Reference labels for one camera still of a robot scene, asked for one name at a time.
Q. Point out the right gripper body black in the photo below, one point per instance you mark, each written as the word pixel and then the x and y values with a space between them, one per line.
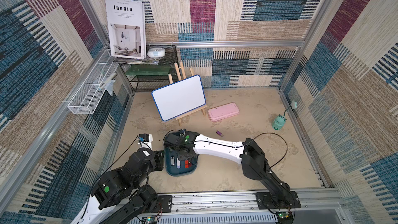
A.
pixel 181 151

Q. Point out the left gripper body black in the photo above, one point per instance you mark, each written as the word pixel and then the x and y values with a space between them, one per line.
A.
pixel 156 163

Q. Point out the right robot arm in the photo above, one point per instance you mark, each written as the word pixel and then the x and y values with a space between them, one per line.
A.
pixel 248 154

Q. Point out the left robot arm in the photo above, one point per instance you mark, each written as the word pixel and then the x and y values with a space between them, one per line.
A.
pixel 123 194

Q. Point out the teal plastic storage box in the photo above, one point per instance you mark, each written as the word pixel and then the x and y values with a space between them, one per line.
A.
pixel 173 171

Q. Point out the pink pencil case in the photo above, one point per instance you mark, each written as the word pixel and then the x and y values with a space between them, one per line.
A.
pixel 223 112

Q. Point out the wooden easel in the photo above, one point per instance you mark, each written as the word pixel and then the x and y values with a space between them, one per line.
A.
pixel 181 74

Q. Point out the white round device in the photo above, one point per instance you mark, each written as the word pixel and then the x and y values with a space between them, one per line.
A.
pixel 156 52

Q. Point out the Inedia magazine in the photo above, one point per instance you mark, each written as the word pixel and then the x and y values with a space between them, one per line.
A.
pixel 126 27

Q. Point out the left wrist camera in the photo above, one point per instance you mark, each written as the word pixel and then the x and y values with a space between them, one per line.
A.
pixel 145 140

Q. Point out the white board blue frame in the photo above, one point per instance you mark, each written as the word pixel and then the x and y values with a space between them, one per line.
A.
pixel 179 98

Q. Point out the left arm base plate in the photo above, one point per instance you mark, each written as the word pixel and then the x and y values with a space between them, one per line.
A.
pixel 163 205

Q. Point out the aluminium front rail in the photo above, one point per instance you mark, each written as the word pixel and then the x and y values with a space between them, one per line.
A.
pixel 319 206

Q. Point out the white wire basket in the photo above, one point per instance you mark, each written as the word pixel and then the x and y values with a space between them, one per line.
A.
pixel 100 80

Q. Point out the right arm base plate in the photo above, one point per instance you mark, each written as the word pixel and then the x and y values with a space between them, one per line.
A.
pixel 266 201

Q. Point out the white wall plug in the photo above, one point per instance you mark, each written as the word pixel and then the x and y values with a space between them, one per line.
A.
pixel 293 105

